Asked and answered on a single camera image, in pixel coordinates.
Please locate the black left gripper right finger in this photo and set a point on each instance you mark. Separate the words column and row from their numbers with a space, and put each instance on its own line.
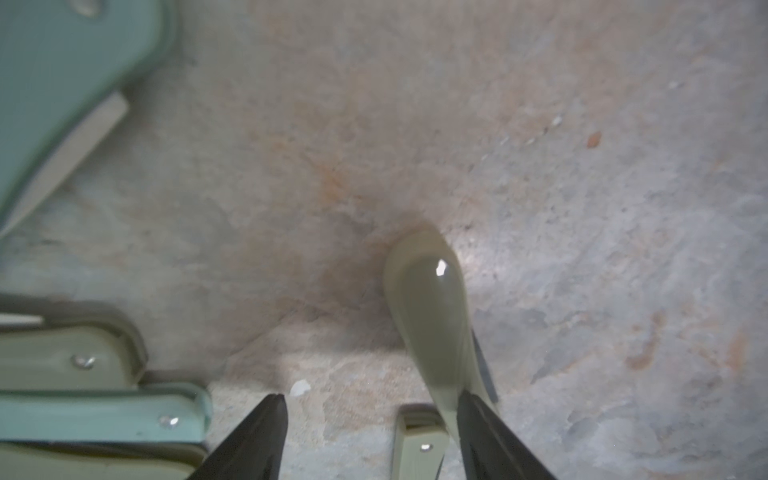
column 490, row 450

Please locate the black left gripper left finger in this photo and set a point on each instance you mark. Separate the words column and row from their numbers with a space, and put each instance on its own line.
column 254, row 449

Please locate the olive folding knife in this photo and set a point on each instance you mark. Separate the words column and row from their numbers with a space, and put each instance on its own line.
column 26, row 462
column 51, row 345
column 426, row 295
column 420, row 442

